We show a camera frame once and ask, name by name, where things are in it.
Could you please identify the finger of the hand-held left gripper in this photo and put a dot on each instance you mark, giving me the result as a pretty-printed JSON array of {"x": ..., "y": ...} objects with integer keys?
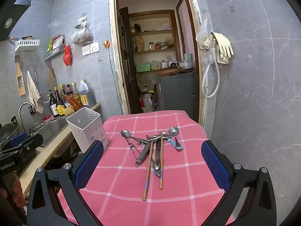
[
  {"x": 33, "y": 140},
  {"x": 18, "y": 138}
]

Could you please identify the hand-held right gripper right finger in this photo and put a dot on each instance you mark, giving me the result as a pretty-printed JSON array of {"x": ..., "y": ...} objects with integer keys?
[{"x": 215, "y": 164}]

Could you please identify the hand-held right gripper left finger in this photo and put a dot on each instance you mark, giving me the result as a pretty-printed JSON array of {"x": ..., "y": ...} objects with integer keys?
[{"x": 90, "y": 162}]

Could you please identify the white perforated utensil basket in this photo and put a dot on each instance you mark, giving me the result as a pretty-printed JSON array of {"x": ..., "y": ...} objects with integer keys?
[{"x": 87, "y": 129}]

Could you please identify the oval steel spoon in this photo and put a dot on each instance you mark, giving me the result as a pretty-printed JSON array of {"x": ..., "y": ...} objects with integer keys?
[{"x": 124, "y": 133}]

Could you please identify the large round steel spoon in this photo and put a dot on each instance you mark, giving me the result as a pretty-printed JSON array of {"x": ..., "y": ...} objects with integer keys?
[{"x": 174, "y": 131}]

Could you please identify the small steel spoon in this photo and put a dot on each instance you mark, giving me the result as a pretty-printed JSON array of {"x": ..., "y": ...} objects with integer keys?
[{"x": 167, "y": 135}]

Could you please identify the steel fork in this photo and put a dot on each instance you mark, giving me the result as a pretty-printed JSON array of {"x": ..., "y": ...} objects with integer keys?
[{"x": 158, "y": 173}]

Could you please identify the wooden chopstick with blue band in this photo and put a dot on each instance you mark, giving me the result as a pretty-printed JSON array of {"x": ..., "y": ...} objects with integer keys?
[{"x": 148, "y": 174}]

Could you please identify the person's left hand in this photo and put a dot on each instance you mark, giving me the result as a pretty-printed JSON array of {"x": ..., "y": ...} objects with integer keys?
[{"x": 17, "y": 188}]

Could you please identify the beige kitchen counter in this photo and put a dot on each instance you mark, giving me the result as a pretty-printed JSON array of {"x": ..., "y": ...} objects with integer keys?
[{"x": 40, "y": 155}]

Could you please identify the steel sink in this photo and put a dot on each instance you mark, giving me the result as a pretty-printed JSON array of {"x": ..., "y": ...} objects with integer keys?
[{"x": 51, "y": 130}]

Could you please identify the red dish scrubber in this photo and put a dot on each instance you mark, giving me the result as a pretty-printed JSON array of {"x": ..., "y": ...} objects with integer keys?
[{"x": 48, "y": 118}]

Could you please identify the black pump bottle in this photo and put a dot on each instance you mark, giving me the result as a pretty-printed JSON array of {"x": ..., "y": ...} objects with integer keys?
[{"x": 52, "y": 106}]

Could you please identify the dark soy sauce bottle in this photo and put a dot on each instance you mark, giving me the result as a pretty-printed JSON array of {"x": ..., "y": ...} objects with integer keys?
[{"x": 60, "y": 108}]

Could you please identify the beige hanging towel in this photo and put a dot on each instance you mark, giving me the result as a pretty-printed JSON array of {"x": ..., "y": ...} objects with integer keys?
[{"x": 34, "y": 94}]

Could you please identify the orange snack bag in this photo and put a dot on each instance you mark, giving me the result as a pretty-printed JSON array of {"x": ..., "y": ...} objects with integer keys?
[{"x": 73, "y": 102}]

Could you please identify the yellow-capped sauce bottle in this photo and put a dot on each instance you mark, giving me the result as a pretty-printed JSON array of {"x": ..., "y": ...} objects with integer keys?
[
  {"x": 74, "y": 90},
  {"x": 62, "y": 90}
]

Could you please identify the wooden grater board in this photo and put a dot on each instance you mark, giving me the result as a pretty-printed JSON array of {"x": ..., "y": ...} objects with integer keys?
[{"x": 20, "y": 80}]

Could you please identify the pink checked tablecloth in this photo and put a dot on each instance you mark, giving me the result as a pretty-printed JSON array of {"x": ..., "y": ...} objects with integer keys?
[{"x": 131, "y": 204}]

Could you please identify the red-capped sauce bottle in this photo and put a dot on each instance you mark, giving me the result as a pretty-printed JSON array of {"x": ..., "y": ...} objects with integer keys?
[{"x": 69, "y": 90}]

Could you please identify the hanging steel utensil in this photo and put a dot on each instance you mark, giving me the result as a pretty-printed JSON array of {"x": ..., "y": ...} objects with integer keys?
[{"x": 35, "y": 75}]

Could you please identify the hanging brown brush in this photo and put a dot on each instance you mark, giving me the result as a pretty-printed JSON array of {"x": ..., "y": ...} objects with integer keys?
[{"x": 50, "y": 77}]

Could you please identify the grey cabinet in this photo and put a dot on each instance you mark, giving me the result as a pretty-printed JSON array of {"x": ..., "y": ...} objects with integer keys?
[{"x": 176, "y": 94}]

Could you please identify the white plastic jug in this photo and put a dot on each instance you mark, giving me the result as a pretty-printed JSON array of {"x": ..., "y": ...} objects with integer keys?
[{"x": 148, "y": 103}]

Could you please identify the red plastic bag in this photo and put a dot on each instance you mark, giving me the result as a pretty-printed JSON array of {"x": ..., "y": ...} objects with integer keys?
[{"x": 67, "y": 56}]

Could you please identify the yellow snack packet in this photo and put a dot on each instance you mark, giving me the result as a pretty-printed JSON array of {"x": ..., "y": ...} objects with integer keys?
[{"x": 50, "y": 45}]

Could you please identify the red snack packet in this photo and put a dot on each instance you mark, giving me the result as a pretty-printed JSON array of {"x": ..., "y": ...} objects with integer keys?
[{"x": 58, "y": 42}]

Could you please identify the metal bowl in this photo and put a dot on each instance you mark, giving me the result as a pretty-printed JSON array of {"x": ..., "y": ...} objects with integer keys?
[{"x": 185, "y": 64}]

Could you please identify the dark wooden door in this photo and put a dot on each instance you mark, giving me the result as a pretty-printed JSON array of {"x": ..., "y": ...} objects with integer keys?
[{"x": 125, "y": 63}]

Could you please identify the green box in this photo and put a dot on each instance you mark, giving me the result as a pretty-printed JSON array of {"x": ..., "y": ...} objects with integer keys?
[{"x": 143, "y": 67}]

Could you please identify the clear bag of dried goods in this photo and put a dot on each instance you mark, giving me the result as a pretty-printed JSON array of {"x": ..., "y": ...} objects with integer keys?
[{"x": 82, "y": 36}]

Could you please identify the cream rubber gloves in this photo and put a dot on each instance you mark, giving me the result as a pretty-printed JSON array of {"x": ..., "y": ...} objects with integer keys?
[{"x": 223, "y": 47}]

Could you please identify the orange plug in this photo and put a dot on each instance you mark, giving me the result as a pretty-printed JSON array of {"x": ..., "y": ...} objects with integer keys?
[{"x": 107, "y": 44}]

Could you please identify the black range hood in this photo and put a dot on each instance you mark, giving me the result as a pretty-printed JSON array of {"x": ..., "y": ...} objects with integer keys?
[{"x": 14, "y": 16}]

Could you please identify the brown paper bag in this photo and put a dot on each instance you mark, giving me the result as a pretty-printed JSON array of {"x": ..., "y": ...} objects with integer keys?
[{"x": 140, "y": 43}]

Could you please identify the clear plastic bags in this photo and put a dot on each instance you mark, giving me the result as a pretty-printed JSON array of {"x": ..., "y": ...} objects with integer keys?
[{"x": 202, "y": 35}]

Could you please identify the wooden shelf unit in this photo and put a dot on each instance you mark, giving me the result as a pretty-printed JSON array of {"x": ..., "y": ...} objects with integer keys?
[{"x": 152, "y": 31}]

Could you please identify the grey wall shelf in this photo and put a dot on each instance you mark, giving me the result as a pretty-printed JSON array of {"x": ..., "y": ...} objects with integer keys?
[{"x": 55, "y": 53}]

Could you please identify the white wall rack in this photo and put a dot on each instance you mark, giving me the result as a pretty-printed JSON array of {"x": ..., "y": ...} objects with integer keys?
[{"x": 27, "y": 44}]

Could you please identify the white wall switch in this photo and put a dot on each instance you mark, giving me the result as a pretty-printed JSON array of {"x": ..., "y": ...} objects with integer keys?
[{"x": 86, "y": 50}]

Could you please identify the white wall outlet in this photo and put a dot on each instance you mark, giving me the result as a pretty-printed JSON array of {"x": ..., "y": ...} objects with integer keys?
[{"x": 95, "y": 47}]

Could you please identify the worn wooden door frame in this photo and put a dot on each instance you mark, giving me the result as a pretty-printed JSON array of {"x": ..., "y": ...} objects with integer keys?
[{"x": 112, "y": 51}]

